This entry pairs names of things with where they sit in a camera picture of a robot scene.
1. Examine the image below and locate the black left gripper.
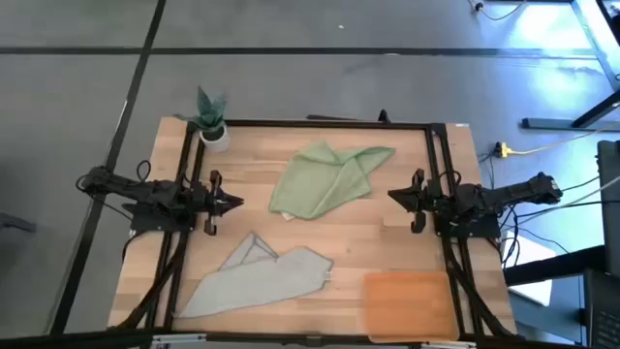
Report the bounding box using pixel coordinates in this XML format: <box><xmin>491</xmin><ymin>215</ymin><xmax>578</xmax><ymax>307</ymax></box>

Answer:
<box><xmin>188</xmin><ymin>169</ymin><xmax>245</xmax><ymax>237</ymax></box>

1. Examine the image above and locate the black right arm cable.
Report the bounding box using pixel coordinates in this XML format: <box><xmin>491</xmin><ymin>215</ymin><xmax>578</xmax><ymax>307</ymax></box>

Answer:
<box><xmin>438</xmin><ymin>169</ymin><xmax>464</xmax><ymax>188</ymax></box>

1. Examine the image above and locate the grey cable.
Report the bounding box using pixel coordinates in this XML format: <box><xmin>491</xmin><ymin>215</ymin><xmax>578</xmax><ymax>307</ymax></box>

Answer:
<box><xmin>512</xmin><ymin>174</ymin><xmax>620</xmax><ymax>225</ymax></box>

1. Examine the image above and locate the white plant pot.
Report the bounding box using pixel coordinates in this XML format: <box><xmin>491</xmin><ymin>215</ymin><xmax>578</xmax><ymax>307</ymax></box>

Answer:
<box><xmin>199</xmin><ymin>123</ymin><xmax>232</xmax><ymax>154</ymax></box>

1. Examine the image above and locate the grey chair foot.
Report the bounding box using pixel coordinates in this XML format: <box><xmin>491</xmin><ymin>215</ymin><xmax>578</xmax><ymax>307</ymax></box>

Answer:
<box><xmin>0</xmin><ymin>211</ymin><xmax>38</xmax><ymax>235</ymax></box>

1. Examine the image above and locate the black keyboard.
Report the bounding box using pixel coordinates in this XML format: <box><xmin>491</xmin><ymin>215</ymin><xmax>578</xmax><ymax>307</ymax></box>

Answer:
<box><xmin>583</xmin><ymin>269</ymin><xmax>620</xmax><ymax>349</ymax></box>

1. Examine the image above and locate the grey waffle towel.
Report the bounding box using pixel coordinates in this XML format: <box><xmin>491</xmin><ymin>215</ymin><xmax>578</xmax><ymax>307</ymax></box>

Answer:
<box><xmin>176</xmin><ymin>232</ymin><xmax>335</xmax><ymax>320</ymax></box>

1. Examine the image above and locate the black floor cable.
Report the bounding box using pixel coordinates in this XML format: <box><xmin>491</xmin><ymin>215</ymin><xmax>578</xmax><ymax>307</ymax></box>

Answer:
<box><xmin>503</xmin><ymin>197</ymin><xmax>620</xmax><ymax>220</ymax></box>

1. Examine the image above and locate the black desk leg frame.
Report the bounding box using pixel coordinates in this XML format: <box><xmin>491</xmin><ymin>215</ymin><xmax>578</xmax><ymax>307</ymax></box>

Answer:
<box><xmin>521</xmin><ymin>0</ymin><xmax>620</xmax><ymax>131</ymax></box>

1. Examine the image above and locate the dark grey cabinet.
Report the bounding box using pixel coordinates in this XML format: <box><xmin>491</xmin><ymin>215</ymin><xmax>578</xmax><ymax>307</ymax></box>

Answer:
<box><xmin>596</xmin><ymin>140</ymin><xmax>620</xmax><ymax>277</ymax></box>

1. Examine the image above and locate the green artificial plant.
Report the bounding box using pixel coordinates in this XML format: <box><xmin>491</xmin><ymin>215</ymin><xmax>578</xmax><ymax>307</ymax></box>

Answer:
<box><xmin>173</xmin><ymin>85</ymin><xmax>229</xmax><ymax>135</ymax></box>

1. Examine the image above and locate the orange cutting board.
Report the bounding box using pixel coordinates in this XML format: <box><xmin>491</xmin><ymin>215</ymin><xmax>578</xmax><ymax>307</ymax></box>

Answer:
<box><xmin>361</xmin><ymin>270</ymin><xmax>460</xmax><ymax>344</ymax></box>

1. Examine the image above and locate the white cable with black plug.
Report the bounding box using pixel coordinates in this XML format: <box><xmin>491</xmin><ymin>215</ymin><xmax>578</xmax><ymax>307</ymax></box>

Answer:
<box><xmin>467</xmin><ymin>0</ymin><xmax>529</xmax><ymax>22</ymax></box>

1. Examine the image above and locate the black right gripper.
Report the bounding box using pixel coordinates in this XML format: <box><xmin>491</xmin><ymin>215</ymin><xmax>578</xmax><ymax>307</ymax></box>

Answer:
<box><xmin>387</xmin><ymin>168</ymin><xmax>459</xmax><ymax>236</ymax></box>

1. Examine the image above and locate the green microfiber towel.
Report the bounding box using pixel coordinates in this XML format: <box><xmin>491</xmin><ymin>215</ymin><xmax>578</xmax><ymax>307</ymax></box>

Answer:
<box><xmin>268</xmin><ymin>140</ymin><xmax>397</xmax><ymax>222</ymax></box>

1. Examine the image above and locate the white box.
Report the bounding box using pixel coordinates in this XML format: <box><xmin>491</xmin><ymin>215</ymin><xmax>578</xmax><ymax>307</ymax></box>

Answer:
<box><xmin>501</xmin><ymin>232</ymin><xmax>554</xmax><ymax>307</ymax></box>

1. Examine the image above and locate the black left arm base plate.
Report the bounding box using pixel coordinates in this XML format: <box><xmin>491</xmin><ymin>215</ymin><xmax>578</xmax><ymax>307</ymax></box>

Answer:
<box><xmin>120</xmin><ymin>201</ymin><xmax>200</xmax><ymax>235</ymax></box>

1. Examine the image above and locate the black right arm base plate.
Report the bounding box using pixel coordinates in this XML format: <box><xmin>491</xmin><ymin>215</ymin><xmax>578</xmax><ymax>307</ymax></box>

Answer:
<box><xmin>433</xmin><ymin>201</ymin><xmax>503</xmax><ymax>239</ymax></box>

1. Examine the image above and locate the black desk beam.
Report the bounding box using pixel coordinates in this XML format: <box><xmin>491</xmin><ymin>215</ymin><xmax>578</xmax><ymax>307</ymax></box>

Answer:
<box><xmin>503</xmin><ymin>244</ymin><xmax>606</xmax><ymax>287</ymax></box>

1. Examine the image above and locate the black metal table frame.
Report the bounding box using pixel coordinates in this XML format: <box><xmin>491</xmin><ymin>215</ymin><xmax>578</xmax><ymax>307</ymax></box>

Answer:
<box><xmin>108</xmin><ymin>118</ymin><xmax>519</xmax><ymax>349</ymax></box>

